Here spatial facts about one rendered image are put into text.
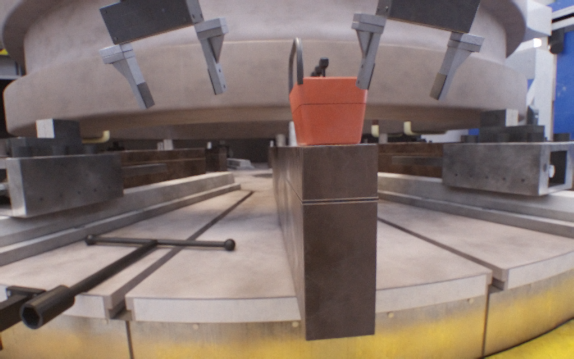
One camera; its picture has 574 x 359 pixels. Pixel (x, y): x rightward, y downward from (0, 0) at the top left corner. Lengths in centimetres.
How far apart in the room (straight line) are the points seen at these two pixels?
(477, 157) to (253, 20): 122
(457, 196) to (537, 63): 578
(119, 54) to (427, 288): 88
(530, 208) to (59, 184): 197
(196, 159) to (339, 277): 253
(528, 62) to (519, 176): 591
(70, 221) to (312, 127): 124
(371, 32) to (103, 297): 88
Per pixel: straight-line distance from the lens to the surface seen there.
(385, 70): 140
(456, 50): 53
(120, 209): 172
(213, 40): 47
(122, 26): 51
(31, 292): 109
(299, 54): 57
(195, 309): 85
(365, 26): 46
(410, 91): 146
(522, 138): 165
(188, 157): 293
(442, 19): 50
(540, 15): 569
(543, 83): 752
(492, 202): 169
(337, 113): 57
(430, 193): 187
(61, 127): 159
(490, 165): 158
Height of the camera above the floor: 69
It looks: 7 degrees down
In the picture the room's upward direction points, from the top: 2 degrees counter-clockwise
